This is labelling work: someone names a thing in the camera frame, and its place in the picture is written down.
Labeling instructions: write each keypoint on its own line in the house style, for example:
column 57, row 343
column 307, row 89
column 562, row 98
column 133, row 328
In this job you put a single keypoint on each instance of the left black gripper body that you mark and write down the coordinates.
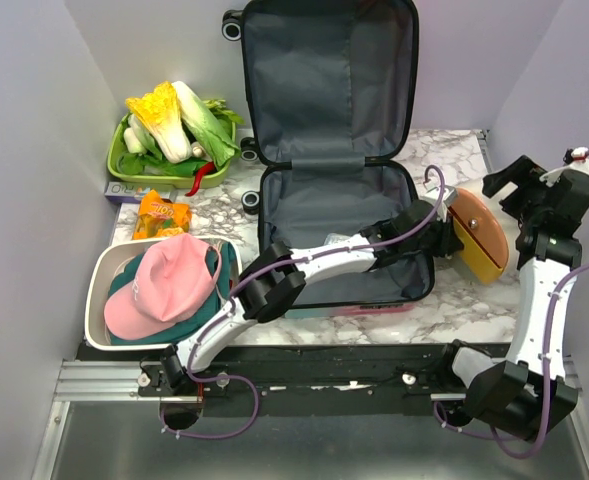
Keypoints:
column 434, row 242

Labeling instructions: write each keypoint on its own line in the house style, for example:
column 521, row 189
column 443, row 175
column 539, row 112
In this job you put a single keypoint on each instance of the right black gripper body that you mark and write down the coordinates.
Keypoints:
column 526, row 201

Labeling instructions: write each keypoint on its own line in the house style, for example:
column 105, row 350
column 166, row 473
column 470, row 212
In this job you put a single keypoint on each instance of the yellow drawer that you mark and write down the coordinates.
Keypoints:
column 472, row 260

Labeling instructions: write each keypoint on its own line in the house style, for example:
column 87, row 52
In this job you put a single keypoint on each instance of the clear packet of items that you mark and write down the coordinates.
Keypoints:
column 334, row 238

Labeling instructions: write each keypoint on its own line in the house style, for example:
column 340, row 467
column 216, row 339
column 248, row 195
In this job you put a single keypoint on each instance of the pink and teal kids suitcase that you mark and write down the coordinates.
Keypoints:
column 330, row 87

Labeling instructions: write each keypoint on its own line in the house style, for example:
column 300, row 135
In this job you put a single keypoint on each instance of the teal cloth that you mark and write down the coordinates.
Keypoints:
column 199, row 320

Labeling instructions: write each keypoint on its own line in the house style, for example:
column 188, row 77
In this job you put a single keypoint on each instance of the pink baseball cap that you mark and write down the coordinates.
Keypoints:
column 164, row 285

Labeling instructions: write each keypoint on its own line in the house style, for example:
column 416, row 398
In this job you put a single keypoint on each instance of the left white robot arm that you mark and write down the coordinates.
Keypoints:
column 271, row 284

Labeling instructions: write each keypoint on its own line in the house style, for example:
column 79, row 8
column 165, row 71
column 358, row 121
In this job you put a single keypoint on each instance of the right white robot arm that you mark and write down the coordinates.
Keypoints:
column 525, row 394

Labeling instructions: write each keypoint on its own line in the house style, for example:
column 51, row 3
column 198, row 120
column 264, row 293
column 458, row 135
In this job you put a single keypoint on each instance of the green vegetable tray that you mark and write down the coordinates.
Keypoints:
column 147, row 169

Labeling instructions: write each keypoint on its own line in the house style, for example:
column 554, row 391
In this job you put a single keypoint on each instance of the red chili pepper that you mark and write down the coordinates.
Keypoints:
column 201, row 173

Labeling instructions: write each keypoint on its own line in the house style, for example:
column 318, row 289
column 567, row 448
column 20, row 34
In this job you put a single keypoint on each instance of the white green bok choy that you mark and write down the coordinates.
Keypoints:
column 209, row 122

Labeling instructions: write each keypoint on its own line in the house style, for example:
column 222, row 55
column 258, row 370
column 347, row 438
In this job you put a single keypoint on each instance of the white mushroom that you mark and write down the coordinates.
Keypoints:
column 198, row 150

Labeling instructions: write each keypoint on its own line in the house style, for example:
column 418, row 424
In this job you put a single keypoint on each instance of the orange snack bag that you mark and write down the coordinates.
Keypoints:
column 158, row 217

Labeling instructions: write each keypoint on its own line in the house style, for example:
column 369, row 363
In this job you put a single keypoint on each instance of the white rectangular plastic tub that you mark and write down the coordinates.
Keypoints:
column 147, row 294

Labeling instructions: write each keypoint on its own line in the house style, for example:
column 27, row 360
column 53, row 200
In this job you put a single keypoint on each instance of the yellow napa cabbage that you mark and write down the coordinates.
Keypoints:
column 159, row 113

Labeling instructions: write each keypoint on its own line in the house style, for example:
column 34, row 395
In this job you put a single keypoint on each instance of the purple white box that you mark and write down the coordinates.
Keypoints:
column 133, row 193

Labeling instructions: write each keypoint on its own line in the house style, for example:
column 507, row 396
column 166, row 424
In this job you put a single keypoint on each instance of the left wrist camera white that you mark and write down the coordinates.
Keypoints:
column 440, row 199

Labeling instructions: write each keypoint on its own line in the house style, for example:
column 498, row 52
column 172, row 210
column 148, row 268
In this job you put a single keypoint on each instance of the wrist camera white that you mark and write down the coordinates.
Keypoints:
column 576, row 159
column 440, row 199

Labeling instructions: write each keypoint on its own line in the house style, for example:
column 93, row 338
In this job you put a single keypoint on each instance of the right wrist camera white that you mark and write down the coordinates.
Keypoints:
column 576, row 159

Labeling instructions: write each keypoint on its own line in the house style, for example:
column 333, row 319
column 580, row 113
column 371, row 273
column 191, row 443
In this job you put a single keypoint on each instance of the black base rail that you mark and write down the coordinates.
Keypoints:
column 304, row 381

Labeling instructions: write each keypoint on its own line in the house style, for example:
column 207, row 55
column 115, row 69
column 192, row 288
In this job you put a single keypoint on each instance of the aluminium frame rail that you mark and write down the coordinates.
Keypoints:
column 93, row 381

